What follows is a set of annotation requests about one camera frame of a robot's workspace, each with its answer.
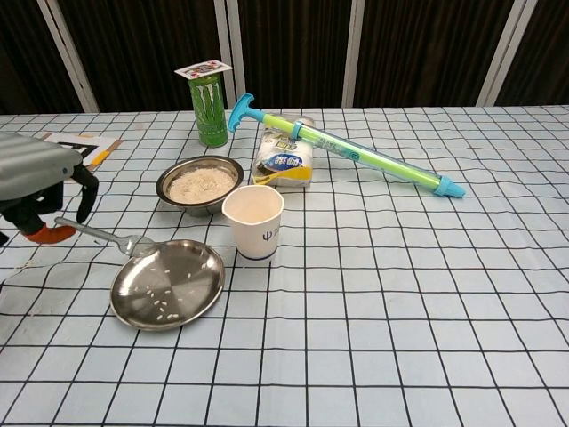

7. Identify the white paper cup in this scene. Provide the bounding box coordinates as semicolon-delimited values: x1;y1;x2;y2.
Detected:
221;184;285;262

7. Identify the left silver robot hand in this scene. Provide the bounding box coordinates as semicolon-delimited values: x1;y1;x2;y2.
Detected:
0;131;100;247

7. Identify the flat steel plate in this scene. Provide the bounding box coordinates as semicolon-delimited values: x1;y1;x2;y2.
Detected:
109;238;227;332

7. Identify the green blue water pump toy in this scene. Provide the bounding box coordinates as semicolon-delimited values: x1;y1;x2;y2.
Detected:
227;93;467;198

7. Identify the blue checked tablecloth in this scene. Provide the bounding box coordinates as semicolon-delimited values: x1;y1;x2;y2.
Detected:
0;105;569;427

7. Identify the metal spoon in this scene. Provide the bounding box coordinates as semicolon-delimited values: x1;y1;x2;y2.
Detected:
53;216;159;259

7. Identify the cardboard with fiducial marker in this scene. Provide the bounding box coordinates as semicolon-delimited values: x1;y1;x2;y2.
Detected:
42;131;124;173

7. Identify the green cup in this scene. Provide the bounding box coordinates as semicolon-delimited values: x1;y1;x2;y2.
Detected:
188;73;229;148

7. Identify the black folding screen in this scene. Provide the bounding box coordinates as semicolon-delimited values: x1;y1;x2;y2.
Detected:
0;0;569;115

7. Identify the steel bowl with grain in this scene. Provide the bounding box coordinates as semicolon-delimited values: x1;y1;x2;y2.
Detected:
155;155;244;218

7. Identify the playing card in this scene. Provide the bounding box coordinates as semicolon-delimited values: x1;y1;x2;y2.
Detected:
173;59;234;81

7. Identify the pack of yogurt bottles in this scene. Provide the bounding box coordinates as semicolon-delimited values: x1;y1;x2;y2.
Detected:
251;116;317;190

